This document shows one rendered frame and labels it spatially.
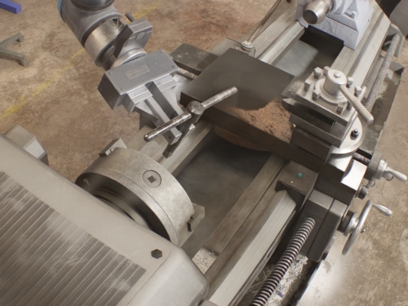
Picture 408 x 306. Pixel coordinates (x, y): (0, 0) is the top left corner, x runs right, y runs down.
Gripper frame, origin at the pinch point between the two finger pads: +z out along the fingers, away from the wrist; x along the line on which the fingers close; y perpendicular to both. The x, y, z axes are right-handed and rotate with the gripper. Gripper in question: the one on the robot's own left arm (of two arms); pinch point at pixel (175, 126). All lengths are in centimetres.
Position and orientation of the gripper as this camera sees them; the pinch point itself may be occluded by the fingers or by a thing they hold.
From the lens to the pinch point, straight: 86.1
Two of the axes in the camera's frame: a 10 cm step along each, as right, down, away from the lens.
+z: 6.0, 7.8, -1.9
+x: -7.0, 3.9, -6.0
